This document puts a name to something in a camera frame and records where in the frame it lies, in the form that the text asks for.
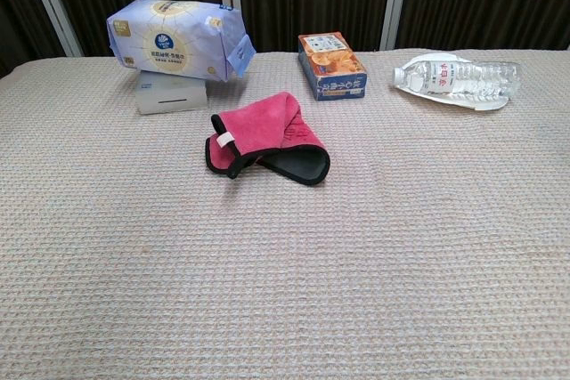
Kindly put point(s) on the pink and black cloth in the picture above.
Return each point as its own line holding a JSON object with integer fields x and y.
{"x": 267, "y": 122}

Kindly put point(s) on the beige woven tablecloth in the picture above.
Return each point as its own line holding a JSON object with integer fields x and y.
{"x": 285, "y": 264}

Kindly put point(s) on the orange and blue snack box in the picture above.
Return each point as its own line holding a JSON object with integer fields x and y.
{"x": 334, "y": 68}

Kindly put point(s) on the white cardboard box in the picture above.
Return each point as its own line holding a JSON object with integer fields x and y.
{"x": 169, "y": 95}

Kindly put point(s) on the lavender tissue pack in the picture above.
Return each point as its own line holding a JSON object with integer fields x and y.
{"x": 169, "y": 42}

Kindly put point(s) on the clear plastic water bottle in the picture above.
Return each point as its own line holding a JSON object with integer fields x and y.
{"x": 467, "y": 79}

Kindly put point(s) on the white paper plate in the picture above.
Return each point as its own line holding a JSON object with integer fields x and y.
{"x": 485, "y": 106}

